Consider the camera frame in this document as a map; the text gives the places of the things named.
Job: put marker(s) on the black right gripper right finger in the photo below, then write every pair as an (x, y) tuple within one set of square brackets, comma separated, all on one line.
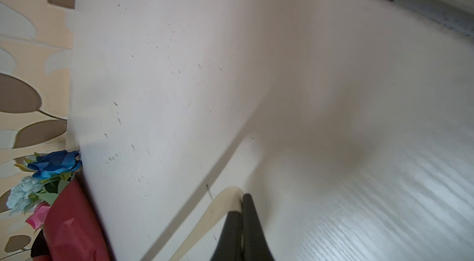
[(255, 247)]

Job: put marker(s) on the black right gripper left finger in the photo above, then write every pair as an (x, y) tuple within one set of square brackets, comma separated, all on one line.
[(229, 243)]

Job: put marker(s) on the cream ribbon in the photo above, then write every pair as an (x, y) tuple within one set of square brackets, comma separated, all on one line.
[(228, 200)]

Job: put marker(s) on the dark red wrapping paper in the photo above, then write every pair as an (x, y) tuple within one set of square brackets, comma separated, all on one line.
[(71, 231)]

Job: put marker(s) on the pink fake rose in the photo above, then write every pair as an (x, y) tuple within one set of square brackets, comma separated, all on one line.
[(37, 219)]

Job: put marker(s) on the light blue fake rose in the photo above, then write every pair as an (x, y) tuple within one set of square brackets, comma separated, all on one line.
[(30, 192)]

